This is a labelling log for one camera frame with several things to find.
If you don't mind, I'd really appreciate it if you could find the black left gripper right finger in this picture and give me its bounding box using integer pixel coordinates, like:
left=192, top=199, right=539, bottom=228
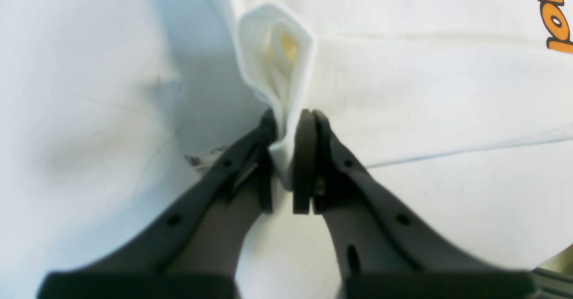
left=293, top=110, right=538, bottom=299

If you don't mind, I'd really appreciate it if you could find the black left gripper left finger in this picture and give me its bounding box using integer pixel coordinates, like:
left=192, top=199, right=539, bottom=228
left=38, top=110, right=277, bottom=299

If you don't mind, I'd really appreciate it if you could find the white printed T-shirt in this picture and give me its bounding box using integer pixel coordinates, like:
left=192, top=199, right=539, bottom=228
left=228, top=0, right=572, bottom=268

